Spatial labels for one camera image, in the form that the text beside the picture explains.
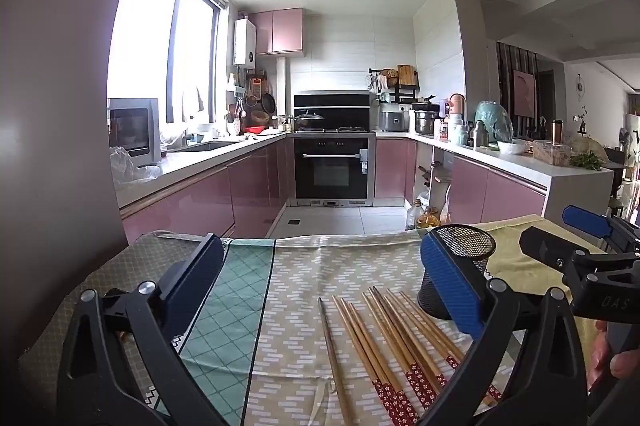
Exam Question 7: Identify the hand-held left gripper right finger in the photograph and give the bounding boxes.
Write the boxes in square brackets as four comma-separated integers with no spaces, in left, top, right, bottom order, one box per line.
[420,233,588,426]

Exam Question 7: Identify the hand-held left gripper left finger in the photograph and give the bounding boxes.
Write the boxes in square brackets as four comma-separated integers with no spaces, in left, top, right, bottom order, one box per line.
[57,233,226,426]

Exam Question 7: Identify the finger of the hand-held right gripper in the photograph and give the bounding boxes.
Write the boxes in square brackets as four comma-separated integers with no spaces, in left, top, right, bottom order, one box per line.
[561,205,640,253]
[519,226,640,322]

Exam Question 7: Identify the black mesh holder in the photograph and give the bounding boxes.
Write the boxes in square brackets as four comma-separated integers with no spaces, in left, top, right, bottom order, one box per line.
[417,224,497,322]

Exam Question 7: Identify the bunch of bamboo chopsticks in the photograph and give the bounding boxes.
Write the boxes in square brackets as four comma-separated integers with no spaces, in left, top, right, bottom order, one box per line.
[332,286,501,426]

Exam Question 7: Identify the dark brown chopstick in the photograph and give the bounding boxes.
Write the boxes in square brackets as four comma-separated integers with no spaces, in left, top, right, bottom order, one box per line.
[318,297,355,426]

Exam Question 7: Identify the hanging kitchen utensils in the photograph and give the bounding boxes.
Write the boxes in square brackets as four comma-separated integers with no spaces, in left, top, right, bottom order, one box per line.
[225,73,278,134]

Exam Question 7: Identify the person's right hand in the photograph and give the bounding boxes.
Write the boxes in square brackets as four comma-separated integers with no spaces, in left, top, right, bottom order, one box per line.
[587,331,640,389]

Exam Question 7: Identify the green vegetables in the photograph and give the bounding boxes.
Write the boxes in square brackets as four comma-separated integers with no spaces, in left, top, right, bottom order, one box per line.
[570,153,603,171]

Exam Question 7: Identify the yellow oil bottle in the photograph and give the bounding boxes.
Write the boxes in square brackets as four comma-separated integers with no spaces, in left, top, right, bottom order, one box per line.
[417,206,442,229]

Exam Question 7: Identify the clear oil bottle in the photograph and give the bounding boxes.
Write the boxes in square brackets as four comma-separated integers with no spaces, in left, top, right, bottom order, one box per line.
[406,199,426,231]

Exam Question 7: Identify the pink base cabinet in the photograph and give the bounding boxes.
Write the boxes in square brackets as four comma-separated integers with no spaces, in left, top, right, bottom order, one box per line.
[120,133,296,247]
[375,138,418,201]
[447,155,548,227]

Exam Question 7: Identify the clear plastic container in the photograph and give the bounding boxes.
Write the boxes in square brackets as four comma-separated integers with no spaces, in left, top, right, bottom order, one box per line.
[532,141,573,167]

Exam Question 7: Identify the patterned tablecloth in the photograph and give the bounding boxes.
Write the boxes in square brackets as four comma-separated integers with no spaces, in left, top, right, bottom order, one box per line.
[19,213,618,426]

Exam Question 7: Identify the clear plastic bag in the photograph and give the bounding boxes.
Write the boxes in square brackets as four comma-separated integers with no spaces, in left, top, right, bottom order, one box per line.
[109,147,162,194]

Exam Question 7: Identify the teal covered appliance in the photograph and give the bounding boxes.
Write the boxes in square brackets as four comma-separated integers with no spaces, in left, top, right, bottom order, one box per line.
[474,100,515,144]

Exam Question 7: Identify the white canister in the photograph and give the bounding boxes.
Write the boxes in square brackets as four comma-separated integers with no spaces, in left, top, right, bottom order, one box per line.
[448,115,468,144]

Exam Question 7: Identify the steel pot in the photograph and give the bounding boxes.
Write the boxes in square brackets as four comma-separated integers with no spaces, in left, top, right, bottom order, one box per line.
[414,108,438,137]

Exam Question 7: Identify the white countertop oven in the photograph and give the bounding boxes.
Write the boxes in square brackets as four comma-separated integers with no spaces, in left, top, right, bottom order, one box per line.
[107,97,162,167]

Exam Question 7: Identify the built-in oven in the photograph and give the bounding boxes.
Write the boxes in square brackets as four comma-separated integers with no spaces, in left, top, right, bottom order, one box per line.
[293,133,377,207]

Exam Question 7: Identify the silver rice cooker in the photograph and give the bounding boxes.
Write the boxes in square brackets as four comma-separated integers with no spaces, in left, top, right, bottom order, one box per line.
[378,108,412,134]

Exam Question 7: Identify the black wok with lid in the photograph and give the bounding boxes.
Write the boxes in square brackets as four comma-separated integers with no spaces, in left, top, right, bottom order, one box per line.
[294,110,326,131]

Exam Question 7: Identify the black range hood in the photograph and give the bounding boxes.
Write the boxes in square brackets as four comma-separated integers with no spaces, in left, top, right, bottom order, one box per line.
[293,92,371,131]

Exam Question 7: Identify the white water heater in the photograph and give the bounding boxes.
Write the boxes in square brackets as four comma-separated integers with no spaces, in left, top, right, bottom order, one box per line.
[233,18,257,67]

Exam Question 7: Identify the kitchen window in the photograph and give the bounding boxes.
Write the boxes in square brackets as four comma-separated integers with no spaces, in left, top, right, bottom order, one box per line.
[107,0,228,127]

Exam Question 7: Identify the pink wall painting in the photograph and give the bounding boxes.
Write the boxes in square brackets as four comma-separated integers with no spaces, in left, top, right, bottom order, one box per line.
[512,69,537,119]

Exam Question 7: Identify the striped wall panel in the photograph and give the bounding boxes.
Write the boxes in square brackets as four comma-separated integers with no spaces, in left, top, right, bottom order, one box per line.
[496,42,541,141]

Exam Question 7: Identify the black wall rack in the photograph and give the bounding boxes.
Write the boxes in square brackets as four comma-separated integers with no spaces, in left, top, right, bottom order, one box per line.
[370,66,421,104]

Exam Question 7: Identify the pink wall cabinet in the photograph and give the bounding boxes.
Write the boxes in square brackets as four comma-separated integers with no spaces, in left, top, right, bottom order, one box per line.
[248,8,305,56]

